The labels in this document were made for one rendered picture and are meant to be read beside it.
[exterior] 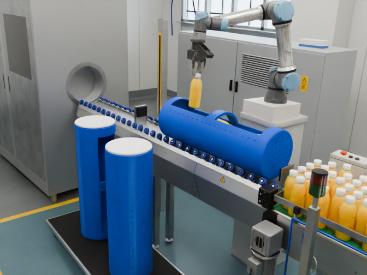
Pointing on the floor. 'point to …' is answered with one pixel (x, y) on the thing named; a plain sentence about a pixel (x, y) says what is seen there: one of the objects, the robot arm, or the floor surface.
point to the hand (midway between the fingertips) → (197, 75)
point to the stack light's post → (309, 240)
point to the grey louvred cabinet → (298, 54)
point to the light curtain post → (163, 36)
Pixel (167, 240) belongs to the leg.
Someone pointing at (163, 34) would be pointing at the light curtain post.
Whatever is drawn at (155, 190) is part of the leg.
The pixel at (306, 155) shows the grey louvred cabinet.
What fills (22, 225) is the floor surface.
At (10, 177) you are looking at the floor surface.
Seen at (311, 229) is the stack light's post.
